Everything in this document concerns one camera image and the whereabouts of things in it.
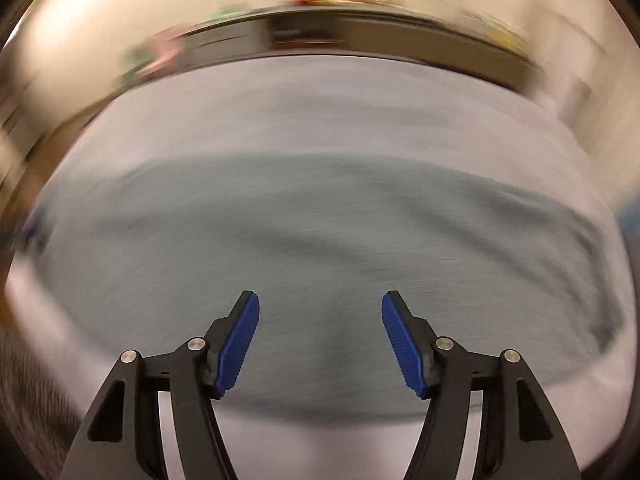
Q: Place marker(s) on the grey knit sweater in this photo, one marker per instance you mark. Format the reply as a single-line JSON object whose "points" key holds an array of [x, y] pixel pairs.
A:
{"points": [[320, 240]]}

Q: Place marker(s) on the grey TV cabinet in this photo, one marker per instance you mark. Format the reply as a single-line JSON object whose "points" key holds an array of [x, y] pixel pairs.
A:
{"points": [[310, 35]]}

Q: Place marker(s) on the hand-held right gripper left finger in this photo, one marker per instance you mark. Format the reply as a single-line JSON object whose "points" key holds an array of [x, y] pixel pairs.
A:
{"points": [[237, 345]]}

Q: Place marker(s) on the green child chair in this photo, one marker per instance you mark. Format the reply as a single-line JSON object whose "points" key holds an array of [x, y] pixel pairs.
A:
{"points": [[135, 62]]}

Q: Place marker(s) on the pink child chair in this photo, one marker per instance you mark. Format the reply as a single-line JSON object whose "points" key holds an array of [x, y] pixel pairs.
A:
{"points": [[167, 47]]}

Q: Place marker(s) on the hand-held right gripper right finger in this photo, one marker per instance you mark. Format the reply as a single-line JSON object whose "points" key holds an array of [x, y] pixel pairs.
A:
{"points": [[402, 345]]}

